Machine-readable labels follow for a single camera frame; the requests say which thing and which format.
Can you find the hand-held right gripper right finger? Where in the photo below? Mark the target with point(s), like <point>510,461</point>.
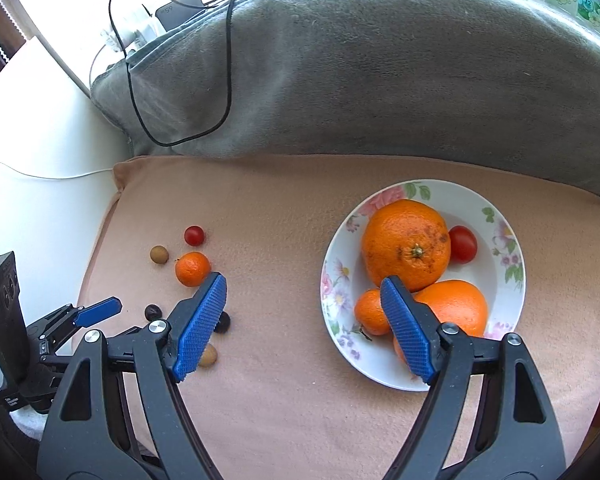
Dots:
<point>405,330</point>

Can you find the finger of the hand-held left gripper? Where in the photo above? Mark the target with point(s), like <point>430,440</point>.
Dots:
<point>97,308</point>

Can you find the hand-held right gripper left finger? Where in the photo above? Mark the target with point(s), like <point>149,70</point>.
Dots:
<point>202,327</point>

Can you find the small mandarin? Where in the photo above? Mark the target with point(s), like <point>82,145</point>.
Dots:
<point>399,347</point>
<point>370,312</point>
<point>192,270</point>

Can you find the smooth orange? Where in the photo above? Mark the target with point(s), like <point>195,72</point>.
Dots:
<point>455,305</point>

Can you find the large speckled orange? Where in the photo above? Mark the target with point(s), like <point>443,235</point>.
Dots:
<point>405,240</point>

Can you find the oval cherry tomato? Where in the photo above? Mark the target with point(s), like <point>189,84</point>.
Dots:
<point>463,244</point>

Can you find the floral white plate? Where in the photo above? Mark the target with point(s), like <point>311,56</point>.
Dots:
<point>500,285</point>

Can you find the round cherry tomato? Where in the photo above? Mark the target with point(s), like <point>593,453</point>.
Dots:
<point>194,235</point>

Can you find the beige mat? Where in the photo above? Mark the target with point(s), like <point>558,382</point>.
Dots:
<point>280,410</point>

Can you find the grey cushion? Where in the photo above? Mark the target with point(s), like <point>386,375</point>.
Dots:
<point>380,75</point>

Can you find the white power strip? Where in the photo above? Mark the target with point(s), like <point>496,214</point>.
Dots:
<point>130,35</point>

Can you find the black power adapter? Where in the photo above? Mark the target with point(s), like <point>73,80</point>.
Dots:
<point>180,10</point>

